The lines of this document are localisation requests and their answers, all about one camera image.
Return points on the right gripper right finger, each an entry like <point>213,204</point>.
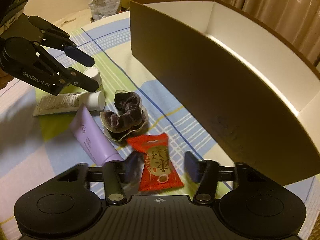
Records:
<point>205,173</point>

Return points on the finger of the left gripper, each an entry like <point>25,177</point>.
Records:
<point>77,53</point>
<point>80,78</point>

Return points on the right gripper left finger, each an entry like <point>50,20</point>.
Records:
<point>117,173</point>

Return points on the small white pill bottle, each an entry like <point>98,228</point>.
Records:
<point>94,73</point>

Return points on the red snack packet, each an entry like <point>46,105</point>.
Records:
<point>158,172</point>

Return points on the white cream tube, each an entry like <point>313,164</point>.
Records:
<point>69,102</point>

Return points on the purple lotion tube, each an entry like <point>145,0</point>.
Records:
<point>92,139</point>

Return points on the dark velvet scrunchie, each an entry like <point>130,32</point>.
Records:
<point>131,116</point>

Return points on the white plastic bag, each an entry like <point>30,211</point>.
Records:
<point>104,8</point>

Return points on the brown cardboard storage box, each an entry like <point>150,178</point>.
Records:
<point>255,94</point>

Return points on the brown curtain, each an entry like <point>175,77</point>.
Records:
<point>295,20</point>

